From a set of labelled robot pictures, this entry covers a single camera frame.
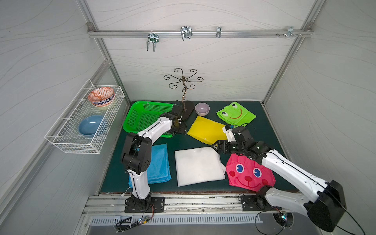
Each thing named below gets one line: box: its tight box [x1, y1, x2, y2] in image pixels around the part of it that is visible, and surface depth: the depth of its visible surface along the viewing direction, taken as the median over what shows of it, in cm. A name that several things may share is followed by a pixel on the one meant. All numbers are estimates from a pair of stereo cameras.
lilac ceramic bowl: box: [194, 102, 211, 117], surface depth 113 cm
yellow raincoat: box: [187, 115, 228, 145], surface depth 105 cm
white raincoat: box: [174, 146, 227, 188], surface depth 84 cm
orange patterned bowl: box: [87, 87, 115, 107], surface depth 73 cm
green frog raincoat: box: [216, 101, 257, 128], surface depth 113 cm
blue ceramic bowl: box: [78, 115, 105, 138], surface depth 66 cm
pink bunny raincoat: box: [225, 153, 277, 192], surface depth 84 cm
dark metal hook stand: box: [163, 68, 205, 121], surface depth 95 cm
